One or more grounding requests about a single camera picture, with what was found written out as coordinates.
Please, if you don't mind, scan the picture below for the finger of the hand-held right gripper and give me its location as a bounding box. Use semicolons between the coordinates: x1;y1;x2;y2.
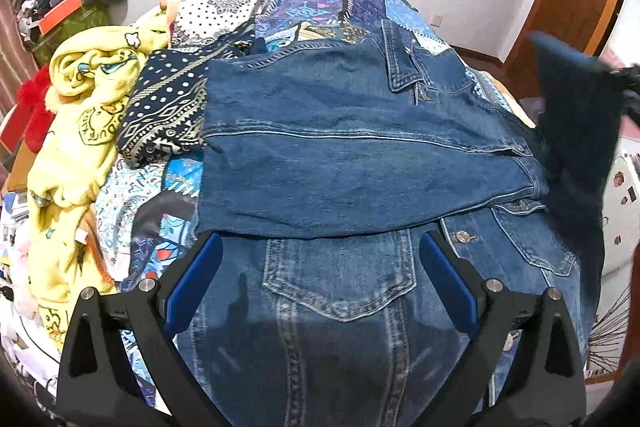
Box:
607;64;640;105

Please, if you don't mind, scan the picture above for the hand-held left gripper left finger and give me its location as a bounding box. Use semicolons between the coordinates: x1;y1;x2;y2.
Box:
56;232;236;427

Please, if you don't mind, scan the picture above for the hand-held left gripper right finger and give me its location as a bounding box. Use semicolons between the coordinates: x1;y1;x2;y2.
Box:
419;231;587;427

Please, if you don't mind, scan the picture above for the blue denim jacket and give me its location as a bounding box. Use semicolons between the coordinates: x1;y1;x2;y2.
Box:
177;19;623;427

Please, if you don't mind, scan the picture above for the white printed cloth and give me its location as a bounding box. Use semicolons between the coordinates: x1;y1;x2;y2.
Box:
585;42;640;379

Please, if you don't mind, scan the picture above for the yellow cartoon print blanket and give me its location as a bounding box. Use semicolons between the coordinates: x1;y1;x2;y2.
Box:
26;14;175;344

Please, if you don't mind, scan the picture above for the navy patterned cloth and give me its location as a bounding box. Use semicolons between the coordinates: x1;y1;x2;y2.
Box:
116;24;262;168

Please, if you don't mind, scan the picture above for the white cartoon print sheet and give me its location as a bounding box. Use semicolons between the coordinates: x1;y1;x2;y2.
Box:
0;187;68;408

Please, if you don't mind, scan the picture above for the brown cardboard box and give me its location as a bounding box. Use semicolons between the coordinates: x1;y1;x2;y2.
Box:
0;104;40;198

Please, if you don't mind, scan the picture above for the red plush toy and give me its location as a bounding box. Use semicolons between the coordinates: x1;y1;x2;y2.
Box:
15;64;58;154

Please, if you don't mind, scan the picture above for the white polka dot cloth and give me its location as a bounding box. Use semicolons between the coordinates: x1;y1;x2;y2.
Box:
169;0;290;48

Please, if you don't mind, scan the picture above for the orange box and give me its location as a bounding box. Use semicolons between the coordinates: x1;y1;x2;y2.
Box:
37;0;84;36

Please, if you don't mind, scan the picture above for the blue patchwork bed sheet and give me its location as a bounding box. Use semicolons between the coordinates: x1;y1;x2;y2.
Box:
95;0;526;288

